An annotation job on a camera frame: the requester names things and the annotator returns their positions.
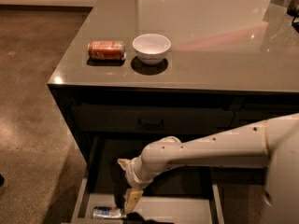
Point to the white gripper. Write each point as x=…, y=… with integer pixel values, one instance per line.
x=132, y=174

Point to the blue silver redbull can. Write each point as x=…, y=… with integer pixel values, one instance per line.
x=108, y=213

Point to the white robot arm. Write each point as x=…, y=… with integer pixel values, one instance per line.
x=272, y=144

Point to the open middle drawer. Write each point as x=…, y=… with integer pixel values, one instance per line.
x=185, y=195

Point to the dark top drawer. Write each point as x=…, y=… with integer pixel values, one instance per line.
x=147, y=119

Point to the red soda can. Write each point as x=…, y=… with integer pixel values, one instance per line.
x=107, y=50

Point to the dark counter cabinet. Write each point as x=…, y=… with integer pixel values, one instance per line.
x=220, y=50

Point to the dark object counter corner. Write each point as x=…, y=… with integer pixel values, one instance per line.
x=293, y=10

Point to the white bowl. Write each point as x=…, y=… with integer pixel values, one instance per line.
x=151, y=49

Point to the right side drawers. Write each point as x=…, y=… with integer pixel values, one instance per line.
x=249, y=109

